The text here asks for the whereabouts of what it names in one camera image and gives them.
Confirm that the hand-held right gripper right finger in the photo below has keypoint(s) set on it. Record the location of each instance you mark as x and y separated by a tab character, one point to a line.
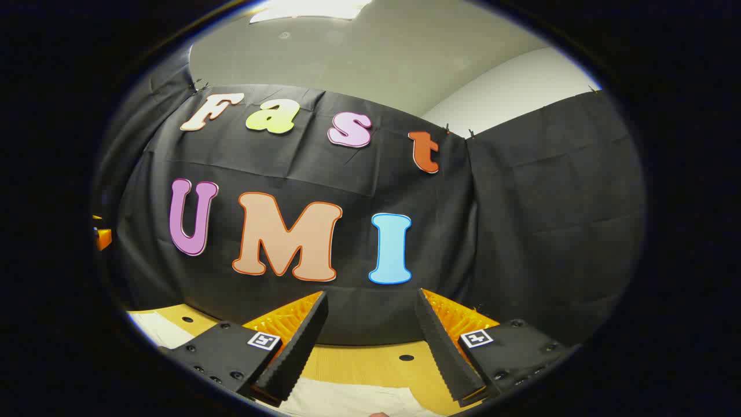
443	353

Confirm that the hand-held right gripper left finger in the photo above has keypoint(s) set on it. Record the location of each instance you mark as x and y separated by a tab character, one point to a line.
298	347

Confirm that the white jeans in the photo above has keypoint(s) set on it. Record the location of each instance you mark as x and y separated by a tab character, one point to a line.
347	401

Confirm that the black backdrop cloth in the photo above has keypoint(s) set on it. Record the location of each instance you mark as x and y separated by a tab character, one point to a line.
521	231

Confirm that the ceiling light panel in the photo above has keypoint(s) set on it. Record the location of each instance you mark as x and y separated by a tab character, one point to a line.
307	8

